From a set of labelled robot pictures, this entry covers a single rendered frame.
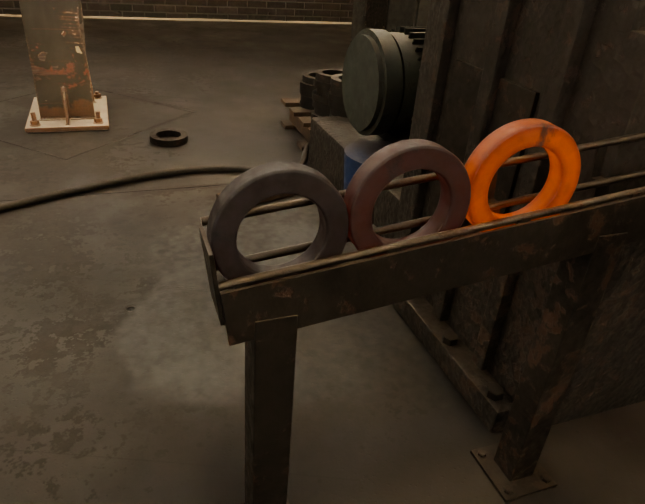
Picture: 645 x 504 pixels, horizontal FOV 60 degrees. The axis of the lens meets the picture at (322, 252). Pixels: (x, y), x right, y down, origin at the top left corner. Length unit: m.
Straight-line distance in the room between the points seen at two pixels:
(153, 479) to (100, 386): 0.31
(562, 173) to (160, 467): 0.94
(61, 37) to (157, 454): 2.32
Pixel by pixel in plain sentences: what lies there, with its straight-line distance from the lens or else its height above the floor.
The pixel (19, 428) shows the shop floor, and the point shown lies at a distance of 1.42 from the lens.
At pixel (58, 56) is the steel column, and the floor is 0.34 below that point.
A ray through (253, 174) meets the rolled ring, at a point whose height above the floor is 0.72.
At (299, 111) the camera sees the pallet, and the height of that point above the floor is 0.14.
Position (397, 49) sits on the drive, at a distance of 2.06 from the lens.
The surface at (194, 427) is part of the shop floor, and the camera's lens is 1.33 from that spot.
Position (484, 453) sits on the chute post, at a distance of 1.34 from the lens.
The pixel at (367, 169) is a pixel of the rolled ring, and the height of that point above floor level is 0.72.
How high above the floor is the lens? 0.98
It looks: 30 degrees down
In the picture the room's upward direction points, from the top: 5 degrees clockwise
